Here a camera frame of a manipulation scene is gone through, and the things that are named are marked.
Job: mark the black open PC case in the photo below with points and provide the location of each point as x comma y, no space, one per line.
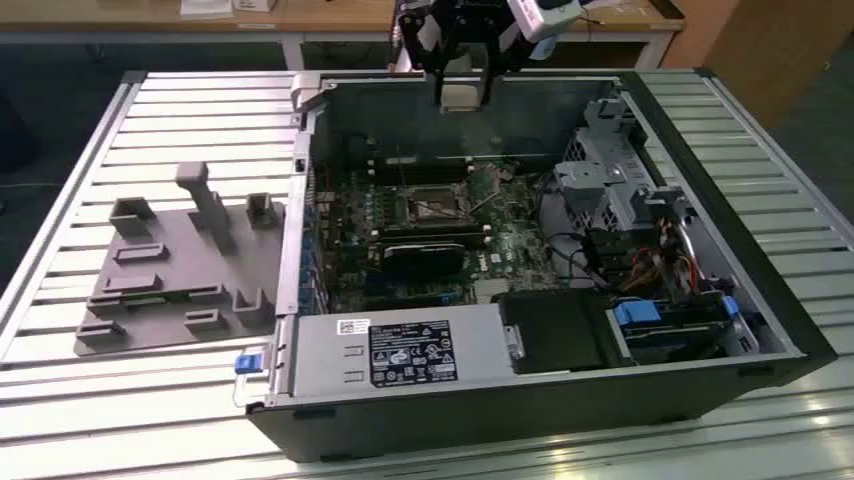
468,430

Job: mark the small silver heat sink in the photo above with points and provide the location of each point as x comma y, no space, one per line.
490,290

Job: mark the green RAM stick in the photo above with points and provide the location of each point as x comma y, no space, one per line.
157,299

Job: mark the blue plastic drive tab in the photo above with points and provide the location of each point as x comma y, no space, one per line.
731,307

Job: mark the green motherboard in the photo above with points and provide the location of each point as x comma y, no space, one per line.
514,240

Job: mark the grey metal drive cage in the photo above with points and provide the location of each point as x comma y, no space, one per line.
601,185

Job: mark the grey parts rack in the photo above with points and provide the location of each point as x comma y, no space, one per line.
174,250

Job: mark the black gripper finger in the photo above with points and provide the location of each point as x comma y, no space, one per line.
417,45
504,50

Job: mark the blue disk carrier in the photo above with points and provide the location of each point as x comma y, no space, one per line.
636,312

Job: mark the brown wooden cabinet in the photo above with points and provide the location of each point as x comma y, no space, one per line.
781,50

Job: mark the grey power supply black label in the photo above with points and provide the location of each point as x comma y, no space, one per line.
334,350

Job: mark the white box with black print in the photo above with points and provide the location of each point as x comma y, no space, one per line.
256,5

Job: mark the long wooden desk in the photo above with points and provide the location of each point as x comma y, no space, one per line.
134,27

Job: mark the black graphics card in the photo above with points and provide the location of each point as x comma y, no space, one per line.
421,257

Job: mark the CPU socket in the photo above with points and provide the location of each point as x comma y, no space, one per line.
430,205

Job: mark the blue case latch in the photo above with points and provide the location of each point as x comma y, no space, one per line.
249,362

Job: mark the silver white wrist camera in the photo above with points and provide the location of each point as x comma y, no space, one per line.
544,17

